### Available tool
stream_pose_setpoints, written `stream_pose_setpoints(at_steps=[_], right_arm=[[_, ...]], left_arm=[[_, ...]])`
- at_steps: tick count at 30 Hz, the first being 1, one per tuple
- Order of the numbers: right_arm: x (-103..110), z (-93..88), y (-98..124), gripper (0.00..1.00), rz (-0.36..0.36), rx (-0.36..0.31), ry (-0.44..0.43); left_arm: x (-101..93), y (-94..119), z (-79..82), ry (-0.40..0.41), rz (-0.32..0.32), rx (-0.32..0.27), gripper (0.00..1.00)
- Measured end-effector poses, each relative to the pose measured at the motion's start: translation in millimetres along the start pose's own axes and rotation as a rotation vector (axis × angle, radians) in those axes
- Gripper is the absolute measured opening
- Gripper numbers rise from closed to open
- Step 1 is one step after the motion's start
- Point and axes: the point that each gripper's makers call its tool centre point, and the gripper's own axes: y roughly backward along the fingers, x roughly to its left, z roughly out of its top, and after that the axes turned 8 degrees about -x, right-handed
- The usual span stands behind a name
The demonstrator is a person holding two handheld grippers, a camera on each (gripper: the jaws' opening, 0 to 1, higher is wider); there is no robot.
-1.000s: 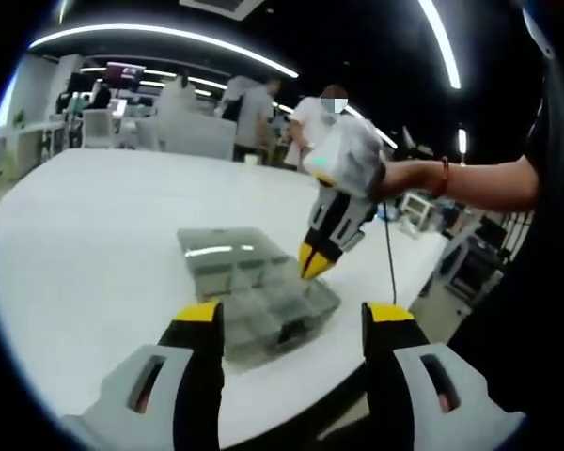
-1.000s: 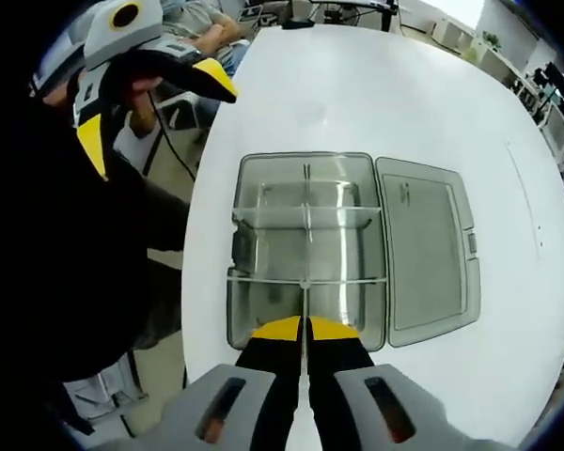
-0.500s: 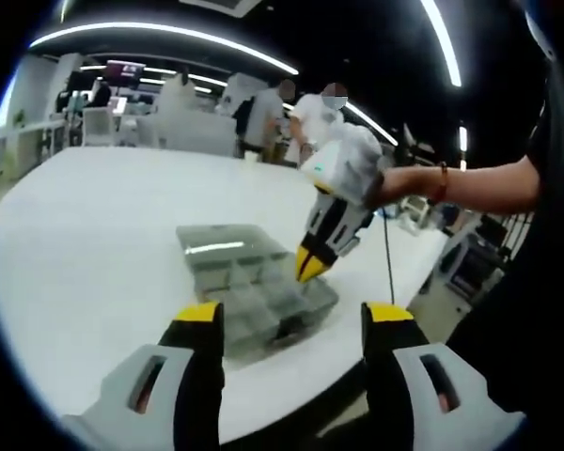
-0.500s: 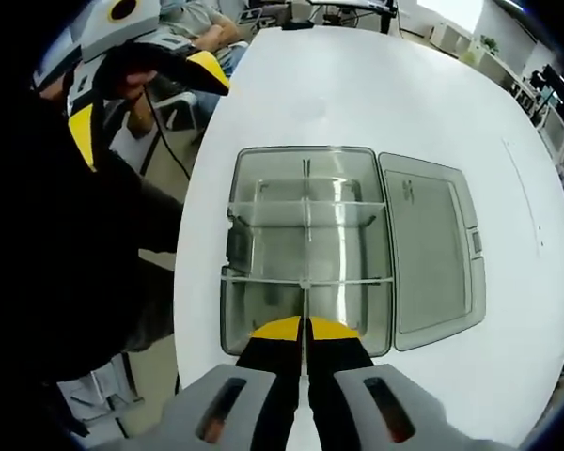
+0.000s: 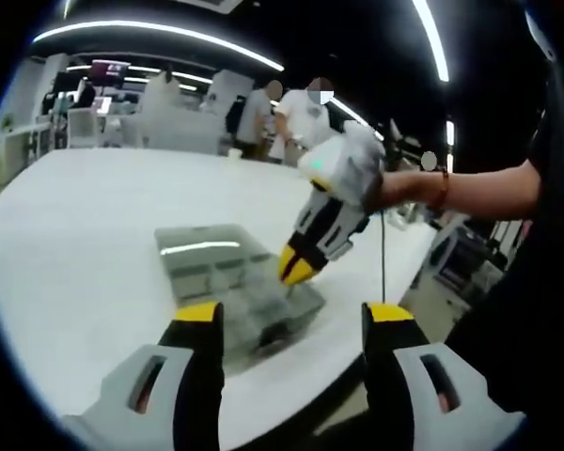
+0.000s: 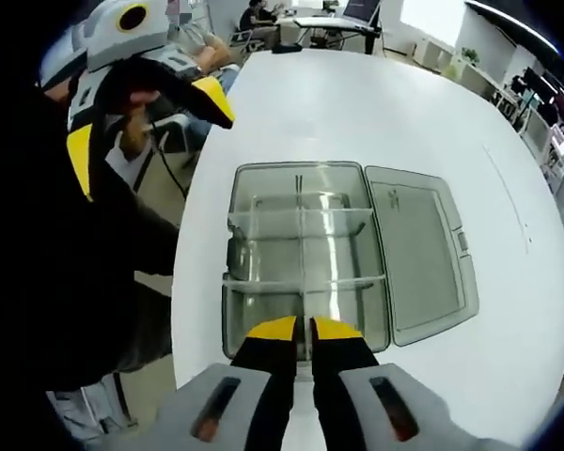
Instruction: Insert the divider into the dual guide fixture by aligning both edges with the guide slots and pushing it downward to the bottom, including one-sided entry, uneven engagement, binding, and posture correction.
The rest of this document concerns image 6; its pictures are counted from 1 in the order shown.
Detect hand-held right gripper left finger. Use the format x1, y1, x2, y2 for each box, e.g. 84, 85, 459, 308
157, 315, 298, 451

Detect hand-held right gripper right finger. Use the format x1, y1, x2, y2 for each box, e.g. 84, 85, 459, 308
308, 316, 514, 451

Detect clear plastic guide fixture box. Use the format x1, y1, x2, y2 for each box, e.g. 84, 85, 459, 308
221, 160, 481, 365

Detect person's left hand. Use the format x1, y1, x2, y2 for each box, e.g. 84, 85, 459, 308
116, 87, 162, 164

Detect person's grey trousers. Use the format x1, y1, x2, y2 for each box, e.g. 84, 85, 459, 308
45, 374, 138, 446

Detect black cable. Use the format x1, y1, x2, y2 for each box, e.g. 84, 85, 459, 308
147, 118, 190, 199

